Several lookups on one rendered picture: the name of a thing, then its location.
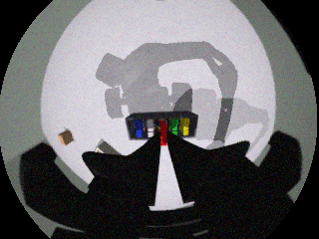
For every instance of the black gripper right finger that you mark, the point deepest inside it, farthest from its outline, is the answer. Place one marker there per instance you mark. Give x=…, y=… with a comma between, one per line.
x=193, y=164

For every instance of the small tan cube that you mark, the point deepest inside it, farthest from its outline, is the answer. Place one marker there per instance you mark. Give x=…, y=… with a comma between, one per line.
x=65, y=137

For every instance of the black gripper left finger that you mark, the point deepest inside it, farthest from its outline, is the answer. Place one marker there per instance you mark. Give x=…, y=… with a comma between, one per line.
x=140, y=167

